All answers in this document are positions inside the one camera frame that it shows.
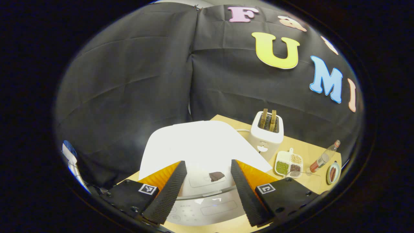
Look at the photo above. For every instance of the black backdrop cloth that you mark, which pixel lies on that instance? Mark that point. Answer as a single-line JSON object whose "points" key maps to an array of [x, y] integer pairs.
{"points": [[129, 81]]}

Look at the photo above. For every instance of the pale green plate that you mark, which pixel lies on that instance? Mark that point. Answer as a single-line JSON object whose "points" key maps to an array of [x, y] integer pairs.
{"points": [[337, 166]]}

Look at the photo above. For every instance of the white toaster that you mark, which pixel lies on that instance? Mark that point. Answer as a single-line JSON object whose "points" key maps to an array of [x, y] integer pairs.
{"points": [[266, 139]]}

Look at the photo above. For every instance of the clear tray of white rice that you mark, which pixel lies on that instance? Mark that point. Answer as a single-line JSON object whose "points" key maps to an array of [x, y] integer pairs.
{"points": [[302, 174]]}

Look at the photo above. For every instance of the red meat slice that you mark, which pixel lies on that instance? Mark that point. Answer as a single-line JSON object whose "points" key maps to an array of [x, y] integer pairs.
{"points": [[334, 172], [331, 174]]}

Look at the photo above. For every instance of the white divided dish of beans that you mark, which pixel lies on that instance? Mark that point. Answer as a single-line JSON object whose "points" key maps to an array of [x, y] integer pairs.
{"points": [[284, 166]]}

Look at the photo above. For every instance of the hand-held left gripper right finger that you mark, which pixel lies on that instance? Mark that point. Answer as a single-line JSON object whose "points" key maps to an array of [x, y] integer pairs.
{"points": [[247, 197]]}

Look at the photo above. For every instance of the white rice cooker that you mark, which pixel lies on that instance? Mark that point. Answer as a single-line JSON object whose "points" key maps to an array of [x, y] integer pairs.
{"points": [[200, 145]]}

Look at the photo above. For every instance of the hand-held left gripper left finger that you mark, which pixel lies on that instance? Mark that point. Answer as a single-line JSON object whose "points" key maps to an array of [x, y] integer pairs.
{"points": [[168, 197]]}

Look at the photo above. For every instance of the brown bread slice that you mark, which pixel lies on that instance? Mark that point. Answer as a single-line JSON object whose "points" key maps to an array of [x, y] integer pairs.
{"points": [[273, 121], [264, 119]]}

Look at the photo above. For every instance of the clear plastic bottle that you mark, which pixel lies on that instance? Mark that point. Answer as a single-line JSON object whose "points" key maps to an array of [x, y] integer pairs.
{"points": [[323, 158]]}

